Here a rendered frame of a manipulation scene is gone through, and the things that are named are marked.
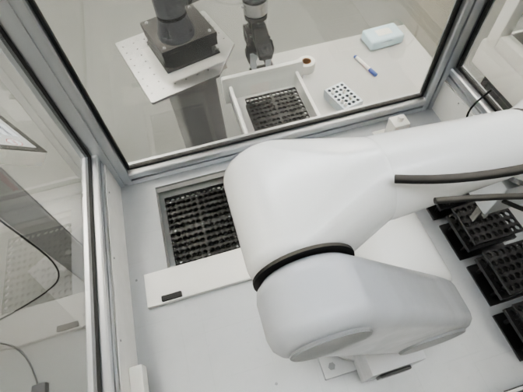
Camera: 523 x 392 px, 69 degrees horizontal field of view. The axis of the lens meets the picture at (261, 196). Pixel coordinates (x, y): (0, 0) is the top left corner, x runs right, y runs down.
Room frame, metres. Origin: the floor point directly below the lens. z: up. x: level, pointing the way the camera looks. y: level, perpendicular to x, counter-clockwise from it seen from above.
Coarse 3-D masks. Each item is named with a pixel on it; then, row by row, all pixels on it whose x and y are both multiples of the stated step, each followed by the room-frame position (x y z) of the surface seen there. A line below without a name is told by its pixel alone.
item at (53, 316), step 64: (0, 64) 0.52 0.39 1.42; (0, 128) 0.40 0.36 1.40; (64, 128) 0.57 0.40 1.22; (0, 192) 0.30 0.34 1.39; (64, 192) 0.41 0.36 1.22; (0, 256) 0.21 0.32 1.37; (64, 256) 0.28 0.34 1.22; (0, 320) 0.13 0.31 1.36; (64, 320) 0.17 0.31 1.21; (0, 384) 0.07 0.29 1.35; (64, 384) 0.08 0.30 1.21
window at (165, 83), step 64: (64, 0) 0.64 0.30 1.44; (128, 0) 0.66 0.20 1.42; (192, 0) 0.68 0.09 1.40; (256, 0) 0.70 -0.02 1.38; (320, 0) 0.73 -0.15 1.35; (384, 0) 0.76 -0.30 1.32; (448, 0) 0.79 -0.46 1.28; (128, 64) 0.65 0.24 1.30; (192, 64) 0.67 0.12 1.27; (256, 64) 0.70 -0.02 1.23; (320, 64) 0.73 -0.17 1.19; (384, 64) 0.77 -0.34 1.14; (128, 128) 0.64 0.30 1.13; (192, 128) 0.67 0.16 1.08; (256, 128) 0.70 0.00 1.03
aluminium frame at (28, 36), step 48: (0, 0) 0.60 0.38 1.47; (480, 0) 0.79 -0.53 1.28; (48, 48) 0.61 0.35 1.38; (48, 96) 0.59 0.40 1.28; (432, 96) 0.79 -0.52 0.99; (480, 96) 0.68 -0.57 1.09; (96, 144) 0.60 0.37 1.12; (240, 144) 0.68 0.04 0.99; (96, 192) 0.49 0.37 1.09; (96, 240) 0.37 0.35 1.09; (96, 288) 0.26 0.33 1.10
